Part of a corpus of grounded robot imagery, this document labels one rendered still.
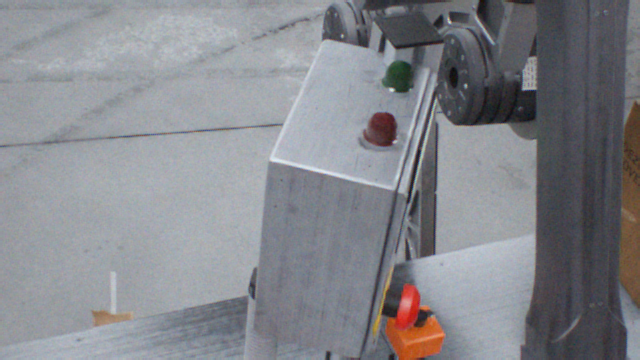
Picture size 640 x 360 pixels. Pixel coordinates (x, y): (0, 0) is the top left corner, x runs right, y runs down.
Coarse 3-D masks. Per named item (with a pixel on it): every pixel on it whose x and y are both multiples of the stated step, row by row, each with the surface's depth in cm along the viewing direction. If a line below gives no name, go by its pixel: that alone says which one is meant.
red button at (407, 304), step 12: (408, 288) 77; (384, 300) 77; (396, 300) 77; (408, 300) 76; (420, 300) 77; (384, 312) 77; (396, 312) 77; (408, 312) 76; (396, 324) 77; (408, 324) 76
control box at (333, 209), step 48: (336, 48) 78; (336, 96) 73; (384, 96) 74; (288, 144) 68; (336, 144) 69; (288, 192) 68; (336, 192) 67; (384, 192) 66; (288, 240) 71; (336, 240) 70; (384, 240) 69; (288, 288) 74; (336, 288) 73; (384, 288) 73; (288, 336) 78; (336, 336) 77
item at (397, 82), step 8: (392, 64) 73; (400, 64) 73; (408, 64) 74; (392, 72) 73; (400, 72) 73; (408, 72) 73; (384, 80) 74; (392, 80) 73; (400, 80) 73; (408, 80) 73; (384, 88) 74; (392, 88) 74; (400, 88) 73; (408, 88) 74; (392, 96) 74; (400, 96) 74
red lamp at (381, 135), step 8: (376, 112) 69; (384, 112) 69; (368, 120) 68; (376, 120) 68; (384, 120) 68; (392, 120) 68; (368, 128) 68; (376, 128) 68; (384, 128) 68; (392, 128) 68; (368, 136) 69; (376, 136) 68; (384, 136) 68; (392, 136) 68; (368, 144) 69; (376, 144) 68; (384, 144) 68; (392, 144) 69
